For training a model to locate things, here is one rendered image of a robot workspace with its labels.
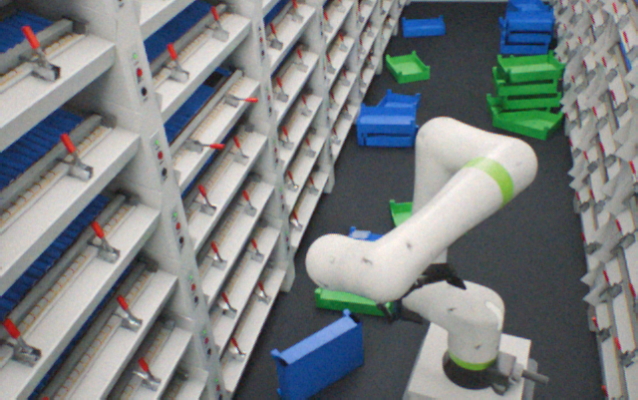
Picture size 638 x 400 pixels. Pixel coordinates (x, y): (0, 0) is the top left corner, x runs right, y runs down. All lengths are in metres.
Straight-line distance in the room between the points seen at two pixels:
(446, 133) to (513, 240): 1.39
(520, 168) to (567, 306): 1.22
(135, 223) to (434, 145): 0.68
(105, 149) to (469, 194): 0.72
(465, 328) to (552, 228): 1.36
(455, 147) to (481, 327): 0.44
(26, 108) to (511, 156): 0.91
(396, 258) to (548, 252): 1.69
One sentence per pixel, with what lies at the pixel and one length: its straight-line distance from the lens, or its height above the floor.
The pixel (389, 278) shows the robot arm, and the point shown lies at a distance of 1.09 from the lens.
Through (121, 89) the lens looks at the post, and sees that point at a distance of 1.34.
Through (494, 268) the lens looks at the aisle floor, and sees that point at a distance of 2.63.
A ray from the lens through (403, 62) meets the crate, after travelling 4.39.
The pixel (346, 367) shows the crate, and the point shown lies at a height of 0.04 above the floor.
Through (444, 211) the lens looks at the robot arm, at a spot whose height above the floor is 0.99.
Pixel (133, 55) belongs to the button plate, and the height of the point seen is 1.25.
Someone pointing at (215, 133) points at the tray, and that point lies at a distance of 1.74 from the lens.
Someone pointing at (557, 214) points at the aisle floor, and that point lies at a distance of 2.96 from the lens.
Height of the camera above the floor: 1.71
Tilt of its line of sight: 34 degrees down
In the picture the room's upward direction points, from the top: 5 degrees counter-clockwise
